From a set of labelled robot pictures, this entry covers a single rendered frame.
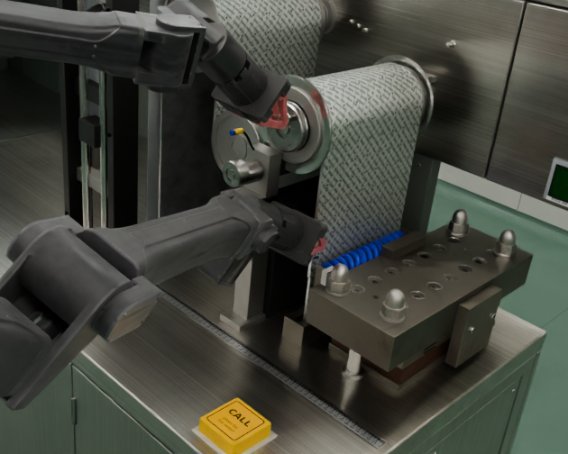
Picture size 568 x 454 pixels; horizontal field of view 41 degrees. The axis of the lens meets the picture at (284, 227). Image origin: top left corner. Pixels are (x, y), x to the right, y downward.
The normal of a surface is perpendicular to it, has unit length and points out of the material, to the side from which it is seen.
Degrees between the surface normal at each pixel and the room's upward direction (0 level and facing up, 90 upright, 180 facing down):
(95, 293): 40
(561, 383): 0
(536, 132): 90
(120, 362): 0
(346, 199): 90
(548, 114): 90
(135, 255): 29
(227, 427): 0
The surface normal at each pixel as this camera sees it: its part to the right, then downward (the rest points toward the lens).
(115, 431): -0.70, 0.26
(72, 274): 0.12, -0.39
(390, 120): 0.71, 0.38
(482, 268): 0.10, -0.89
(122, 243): 0.55, -0.79
